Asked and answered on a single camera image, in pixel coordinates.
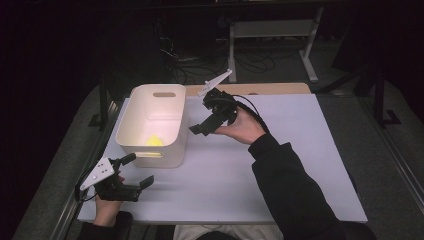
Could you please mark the person's light pants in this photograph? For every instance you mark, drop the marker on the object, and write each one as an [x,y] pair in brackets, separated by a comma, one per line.
[186,233]

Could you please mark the person's right hand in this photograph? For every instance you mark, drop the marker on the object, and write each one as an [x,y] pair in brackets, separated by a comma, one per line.
[245,126]

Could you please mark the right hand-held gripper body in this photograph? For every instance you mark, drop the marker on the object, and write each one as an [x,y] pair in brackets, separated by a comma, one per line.
[223,106]

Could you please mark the white metal desk frame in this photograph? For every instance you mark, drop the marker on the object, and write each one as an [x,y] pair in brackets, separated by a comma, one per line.
[266,29]

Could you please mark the white table board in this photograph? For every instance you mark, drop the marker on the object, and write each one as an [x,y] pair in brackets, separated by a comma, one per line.
[216,186]

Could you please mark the wooden table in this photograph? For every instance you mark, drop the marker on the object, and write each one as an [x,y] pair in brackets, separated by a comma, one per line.
[266,89]

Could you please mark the white plastic storage bin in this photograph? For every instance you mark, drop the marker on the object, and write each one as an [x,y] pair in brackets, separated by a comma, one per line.
[150,113]

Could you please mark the yellow shuttlecock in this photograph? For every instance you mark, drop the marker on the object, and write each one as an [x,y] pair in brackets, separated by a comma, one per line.
[154,141]

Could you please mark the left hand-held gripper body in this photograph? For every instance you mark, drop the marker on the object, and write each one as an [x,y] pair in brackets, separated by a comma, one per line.
[100,175]

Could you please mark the person's left hand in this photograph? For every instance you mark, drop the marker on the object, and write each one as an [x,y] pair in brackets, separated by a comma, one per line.
[106,211]

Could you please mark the aluminium frame rail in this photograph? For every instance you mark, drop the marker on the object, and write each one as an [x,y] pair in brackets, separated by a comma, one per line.
[400,173]
[71,206]

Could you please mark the black metal stand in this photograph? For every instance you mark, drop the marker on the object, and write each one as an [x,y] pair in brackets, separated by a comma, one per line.
[379,96]
[104,100]

